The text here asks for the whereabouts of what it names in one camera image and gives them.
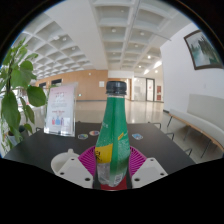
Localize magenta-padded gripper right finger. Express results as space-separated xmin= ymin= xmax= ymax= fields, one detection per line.
xmin=126 ymin=145 xmax=169 ymax=190

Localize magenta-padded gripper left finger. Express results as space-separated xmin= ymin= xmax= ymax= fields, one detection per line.
xmin=57 ymin=145 xmax=98 ymax=190

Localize green plastic drink bottle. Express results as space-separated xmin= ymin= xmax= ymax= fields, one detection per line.
xmin=94 ymin=80 xmax=132 ymax=188

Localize blue sticker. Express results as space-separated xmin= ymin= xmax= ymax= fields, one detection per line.
xmin=131 ymin=132 xmax=145 ymax=141

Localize round reddish sticker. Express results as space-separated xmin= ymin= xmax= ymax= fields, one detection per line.
xmin=88 ymin=129 xmax=101 ymax=137

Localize clear acrylic sign stand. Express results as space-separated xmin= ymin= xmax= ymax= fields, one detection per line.
xmin=43 ymin=81 xmax=80 ymax=138

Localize long white bench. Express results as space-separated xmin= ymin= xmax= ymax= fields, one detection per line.
xmin=167 ymin=93 xmax=224 ymax=152

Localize potted green leafy plant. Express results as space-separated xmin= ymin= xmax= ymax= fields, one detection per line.
xmin=0 ymin=37 xmax=48 ymax=153

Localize framed landscape painting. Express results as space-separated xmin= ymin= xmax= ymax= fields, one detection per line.
xmin=183 ymin=29 xmax=224 ymax=71

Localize ceiling lights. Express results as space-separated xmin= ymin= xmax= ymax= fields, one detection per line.
xmin=31 ymin=9 xmax=164 ymax=76

